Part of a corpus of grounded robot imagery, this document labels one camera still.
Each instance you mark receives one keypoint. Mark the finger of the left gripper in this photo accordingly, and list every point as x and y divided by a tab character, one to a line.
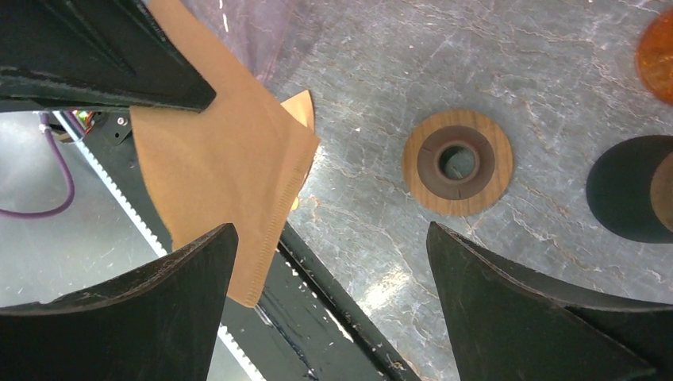
93	55

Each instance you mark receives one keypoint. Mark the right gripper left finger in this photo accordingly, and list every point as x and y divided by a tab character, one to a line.
156	322

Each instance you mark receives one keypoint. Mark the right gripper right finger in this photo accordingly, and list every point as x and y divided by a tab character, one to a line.
506	321

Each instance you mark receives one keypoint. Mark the brown paper coffee filter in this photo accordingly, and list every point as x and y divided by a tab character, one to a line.
222	165

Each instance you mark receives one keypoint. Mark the clear pink plastic cone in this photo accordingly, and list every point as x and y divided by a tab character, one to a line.
270	38

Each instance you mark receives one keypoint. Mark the amber glass carafe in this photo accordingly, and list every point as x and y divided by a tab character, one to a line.
653	57

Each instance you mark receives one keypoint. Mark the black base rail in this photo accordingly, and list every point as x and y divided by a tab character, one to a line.
304	327

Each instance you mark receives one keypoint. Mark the dark wooden ring holder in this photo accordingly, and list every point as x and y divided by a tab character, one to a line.
457	162

